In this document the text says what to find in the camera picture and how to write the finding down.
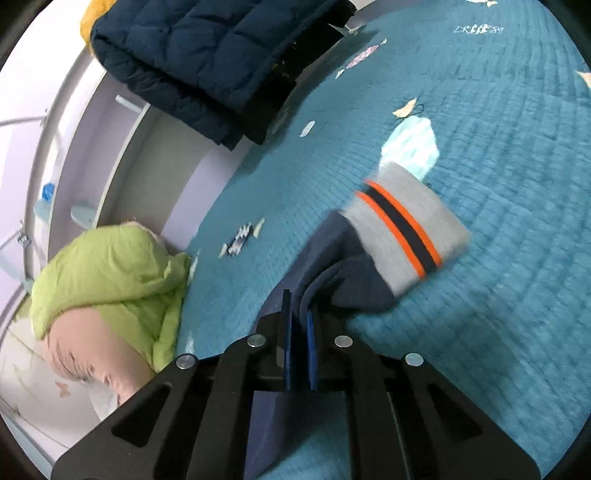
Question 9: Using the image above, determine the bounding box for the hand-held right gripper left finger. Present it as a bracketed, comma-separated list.
[51, 289, 295, 480]

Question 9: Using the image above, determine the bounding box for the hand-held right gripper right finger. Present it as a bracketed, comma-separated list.
[307, 310, 541, 480]

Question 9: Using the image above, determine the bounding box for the grey navy orange-striped sock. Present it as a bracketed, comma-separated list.
[245, 161, 472, 480]

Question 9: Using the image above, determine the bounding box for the green and pink bedding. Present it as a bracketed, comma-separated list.
[28, 222, 192, 374]

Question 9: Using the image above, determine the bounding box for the pink printed pillow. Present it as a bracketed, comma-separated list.
[42, 308, 155, 407]

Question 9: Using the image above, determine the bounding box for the teal quilted printed blanket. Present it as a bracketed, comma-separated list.
[178, 0, 591, 480]

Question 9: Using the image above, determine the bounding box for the white shelf unit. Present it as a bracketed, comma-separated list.
[0, 51, 153, 296]

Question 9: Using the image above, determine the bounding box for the navy quilted jacket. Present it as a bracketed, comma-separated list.
[90, 0, 356, 151]

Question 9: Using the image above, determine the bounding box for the yellow garment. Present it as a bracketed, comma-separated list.
[79, 0, 109, 44]

